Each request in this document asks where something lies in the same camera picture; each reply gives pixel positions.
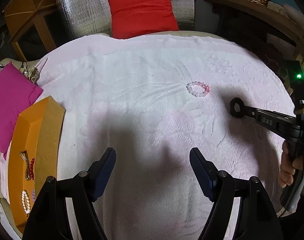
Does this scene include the magenta pillow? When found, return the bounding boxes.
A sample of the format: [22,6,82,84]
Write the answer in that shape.
[0,62,43,158]

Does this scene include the wooden side table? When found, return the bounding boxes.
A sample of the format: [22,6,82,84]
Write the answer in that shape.
[4,0,68,61]

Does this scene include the red cushion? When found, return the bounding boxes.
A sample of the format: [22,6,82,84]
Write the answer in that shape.
[108,0,179,39]

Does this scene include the wooden shelf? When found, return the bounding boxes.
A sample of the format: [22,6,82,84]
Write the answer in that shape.
[204,0,304,67]

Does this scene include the silver metal wristwatch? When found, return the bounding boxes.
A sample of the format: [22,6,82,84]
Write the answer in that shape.
[20,150,31,181]

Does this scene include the white pearl bracelet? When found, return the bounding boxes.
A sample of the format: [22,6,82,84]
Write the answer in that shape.
[21,190,32,215]

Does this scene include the orange cardboard box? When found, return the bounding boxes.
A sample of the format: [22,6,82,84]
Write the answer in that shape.
[7,96,65,232]

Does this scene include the person's right hand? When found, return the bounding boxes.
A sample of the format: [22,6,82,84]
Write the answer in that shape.
[279,141,304,195]

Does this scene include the silver insulation foil panel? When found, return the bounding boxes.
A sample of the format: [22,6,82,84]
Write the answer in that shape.
[57,0,195,39]

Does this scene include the pale pink towel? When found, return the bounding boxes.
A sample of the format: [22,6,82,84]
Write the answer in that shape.
[37,35,293,239]

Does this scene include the pink crystal bead bracelet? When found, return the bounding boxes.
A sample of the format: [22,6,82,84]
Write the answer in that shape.
[185,80,210,98]

